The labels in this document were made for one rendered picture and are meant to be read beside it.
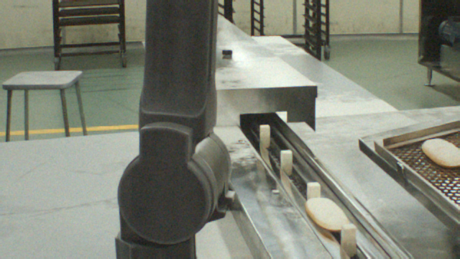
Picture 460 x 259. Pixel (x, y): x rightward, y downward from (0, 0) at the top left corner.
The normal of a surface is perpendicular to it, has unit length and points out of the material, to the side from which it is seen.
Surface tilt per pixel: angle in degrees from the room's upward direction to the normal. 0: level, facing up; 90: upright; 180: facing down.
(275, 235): 0
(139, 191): 90
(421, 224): 0
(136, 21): 90
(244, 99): 90
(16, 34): 90
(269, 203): 0
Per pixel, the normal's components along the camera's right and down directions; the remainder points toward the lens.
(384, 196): -0.01, -0.97
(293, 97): 0.16, 0.24
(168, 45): -0.24, 0.24
